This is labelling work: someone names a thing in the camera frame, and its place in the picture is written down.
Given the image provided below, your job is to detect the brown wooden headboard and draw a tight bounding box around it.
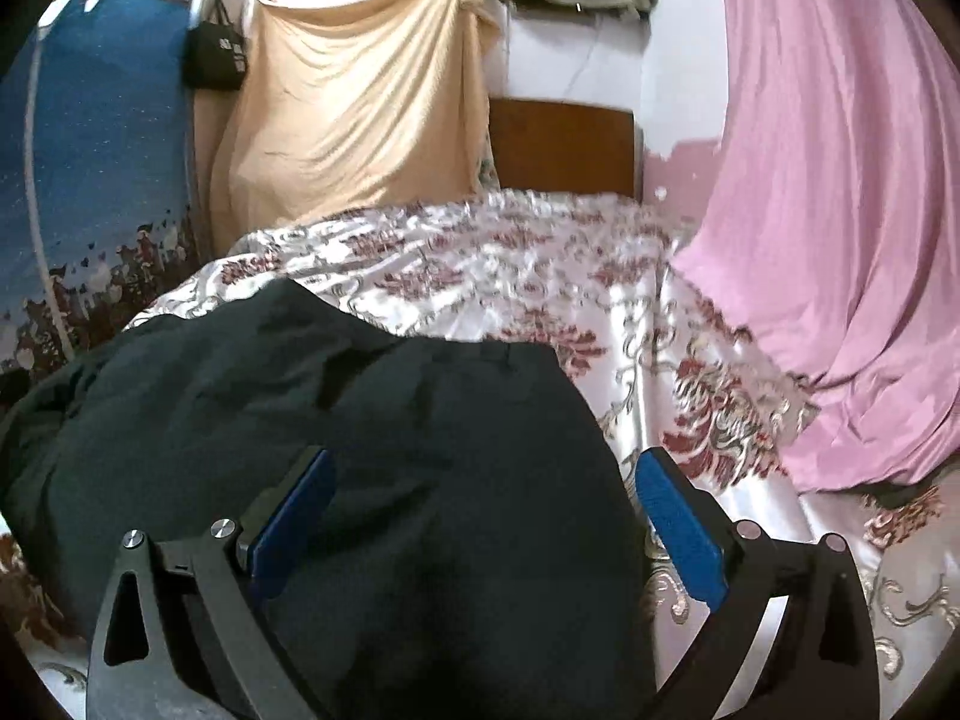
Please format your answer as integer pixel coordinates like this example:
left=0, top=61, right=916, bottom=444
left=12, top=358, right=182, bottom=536
left=490, top=98, right=641, bottom=197

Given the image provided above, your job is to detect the floral satin bedspread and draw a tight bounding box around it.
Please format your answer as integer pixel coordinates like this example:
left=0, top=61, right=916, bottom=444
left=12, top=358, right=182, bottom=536
left=0, top=187, right=960, bottom=720

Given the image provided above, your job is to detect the white tube on wardrobe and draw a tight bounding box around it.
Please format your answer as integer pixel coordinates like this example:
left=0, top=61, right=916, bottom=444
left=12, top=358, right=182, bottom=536
left=21, top=0, right=82, bottom=361

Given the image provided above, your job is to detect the pink curtain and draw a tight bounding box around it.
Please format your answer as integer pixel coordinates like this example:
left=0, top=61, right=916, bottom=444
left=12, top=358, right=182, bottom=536
left=677, top=0, right=958, bottom=491

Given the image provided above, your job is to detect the blue floral wardrobe cover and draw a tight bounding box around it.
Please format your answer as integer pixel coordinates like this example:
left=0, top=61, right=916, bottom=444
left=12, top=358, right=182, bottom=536
left=2, top=0, right=200, bottom=380

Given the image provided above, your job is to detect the black puffer jacket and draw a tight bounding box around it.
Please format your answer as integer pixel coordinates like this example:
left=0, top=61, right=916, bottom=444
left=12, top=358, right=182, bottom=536
left=2, top=280, right=654, bottom=718

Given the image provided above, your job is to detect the beige draped cloth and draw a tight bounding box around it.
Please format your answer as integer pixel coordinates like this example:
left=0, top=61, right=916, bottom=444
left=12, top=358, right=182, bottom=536
left=208, top=0, right=498, bottom=255

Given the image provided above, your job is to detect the black hanging bag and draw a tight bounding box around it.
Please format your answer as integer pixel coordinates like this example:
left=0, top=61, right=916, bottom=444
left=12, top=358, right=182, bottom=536
left=181, top=0, right=247, bottom=91

